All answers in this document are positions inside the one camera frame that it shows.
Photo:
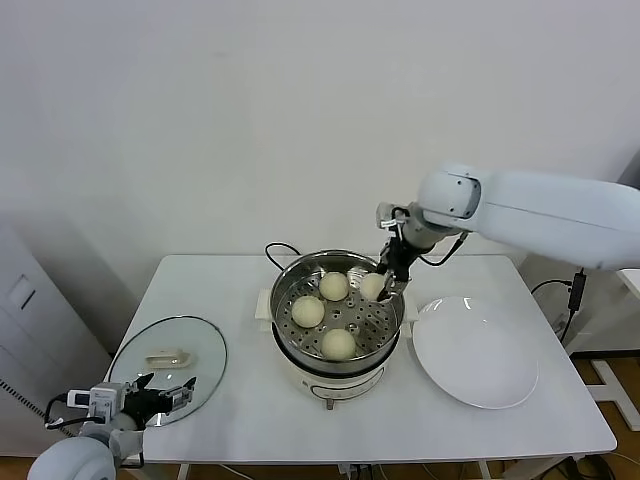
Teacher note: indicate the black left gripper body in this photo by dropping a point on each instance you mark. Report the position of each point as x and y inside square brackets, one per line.
[144, 407]

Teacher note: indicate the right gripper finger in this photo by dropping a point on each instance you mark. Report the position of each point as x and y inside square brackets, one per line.
[386, 289]
[402, 280]

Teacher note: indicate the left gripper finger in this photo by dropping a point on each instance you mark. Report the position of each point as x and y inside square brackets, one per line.
[137, 387]
[180, 398]

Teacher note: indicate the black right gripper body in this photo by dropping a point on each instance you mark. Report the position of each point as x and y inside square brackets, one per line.
[397, 257]

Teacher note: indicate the white steamed baozi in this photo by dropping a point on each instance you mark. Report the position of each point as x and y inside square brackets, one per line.
[307, 311]
[334, 287]
[370, 287]
[338, 345]

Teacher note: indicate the round glass pot lid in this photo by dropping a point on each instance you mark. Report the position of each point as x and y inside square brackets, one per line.
[200, 350]

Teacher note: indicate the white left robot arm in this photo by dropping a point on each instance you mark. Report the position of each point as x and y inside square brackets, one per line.
[70, 460]

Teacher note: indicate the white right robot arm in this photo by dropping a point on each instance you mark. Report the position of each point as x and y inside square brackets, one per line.
[540, 210]

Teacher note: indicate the steel steamer pot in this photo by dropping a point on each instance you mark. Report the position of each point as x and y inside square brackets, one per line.
[375, 325]

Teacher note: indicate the white table leg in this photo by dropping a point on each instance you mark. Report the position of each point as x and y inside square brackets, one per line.
[485, 472]
[184, 472]

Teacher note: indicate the white round plate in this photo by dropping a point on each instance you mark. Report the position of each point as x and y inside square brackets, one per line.
[475, 350]

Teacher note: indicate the cream electric cooker base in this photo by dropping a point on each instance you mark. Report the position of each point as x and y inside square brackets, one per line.
[340, 382]

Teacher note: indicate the white metal cabinet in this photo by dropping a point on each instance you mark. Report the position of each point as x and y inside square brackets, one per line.
[30, 325]

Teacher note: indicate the black usb hub box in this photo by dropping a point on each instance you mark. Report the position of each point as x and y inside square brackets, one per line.
[576, 292]

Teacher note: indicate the white power strip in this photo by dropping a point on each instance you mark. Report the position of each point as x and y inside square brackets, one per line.
[350, 470]

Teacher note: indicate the white side desk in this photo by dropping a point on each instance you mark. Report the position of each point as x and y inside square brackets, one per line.
[631, 280]

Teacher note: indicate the black monitor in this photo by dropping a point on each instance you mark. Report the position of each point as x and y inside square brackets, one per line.
[632, 172]

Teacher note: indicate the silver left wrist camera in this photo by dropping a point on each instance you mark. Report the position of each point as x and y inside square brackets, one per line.
[102, 397]

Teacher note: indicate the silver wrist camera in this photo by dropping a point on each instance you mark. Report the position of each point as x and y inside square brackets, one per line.
[102, 397]
[386, 216]

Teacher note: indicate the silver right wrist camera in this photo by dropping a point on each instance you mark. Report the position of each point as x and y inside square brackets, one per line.
[386, 216]

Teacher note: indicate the white floor leg frame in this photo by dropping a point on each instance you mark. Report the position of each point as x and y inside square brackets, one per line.
[612, 385]

